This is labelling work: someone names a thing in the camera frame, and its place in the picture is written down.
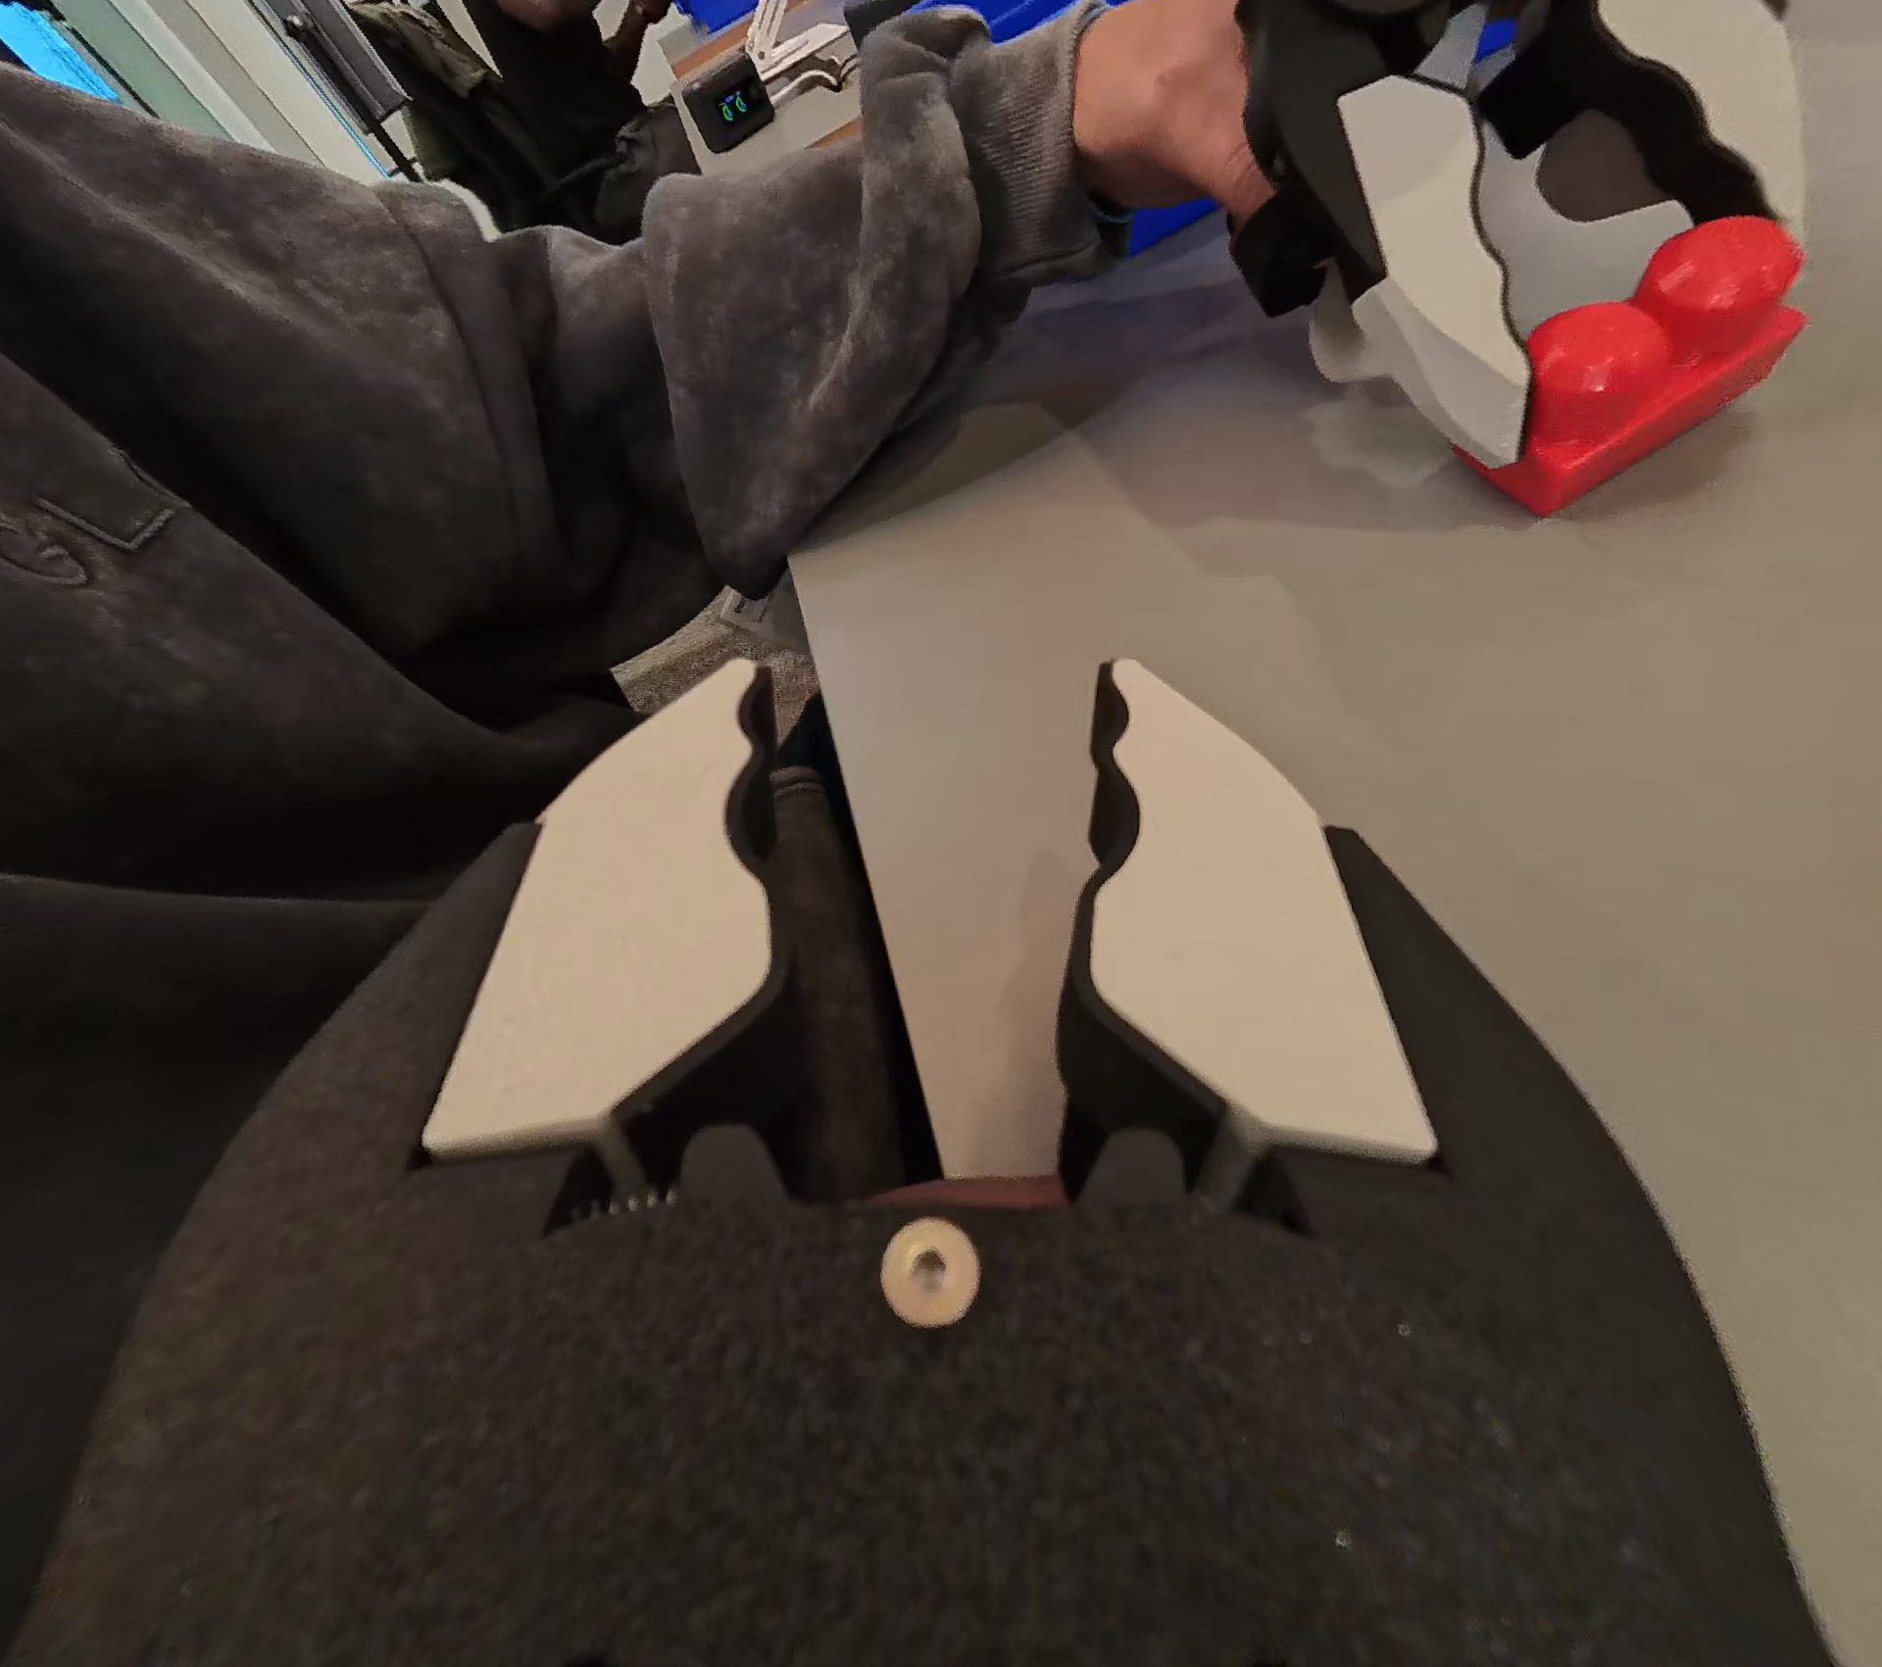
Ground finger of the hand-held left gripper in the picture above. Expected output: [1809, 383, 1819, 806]
[1341, 71, 1534, 473]
[1474, 0, 1811, 229]

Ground wood-edged grey table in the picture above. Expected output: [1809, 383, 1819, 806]
[652, 6, 870, 178]

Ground person's left hand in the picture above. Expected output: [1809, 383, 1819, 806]
[1075, 0, 1281, 233]

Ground red two-stud toy block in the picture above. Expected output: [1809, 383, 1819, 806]
[1455, 212, 1811, 517]

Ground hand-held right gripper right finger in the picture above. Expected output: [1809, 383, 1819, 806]
[1055, 658, 1438, 1218]

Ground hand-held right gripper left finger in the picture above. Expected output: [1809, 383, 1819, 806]
[421, 663, 809, 1205]

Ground person's dark trousers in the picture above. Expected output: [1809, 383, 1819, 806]
[0, 874, 427, 1551]

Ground person's right hand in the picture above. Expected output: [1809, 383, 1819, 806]
[867, 1171, 1067, 1212]

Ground grey desk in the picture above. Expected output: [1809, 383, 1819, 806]
[780, 0, 1882, 1667]

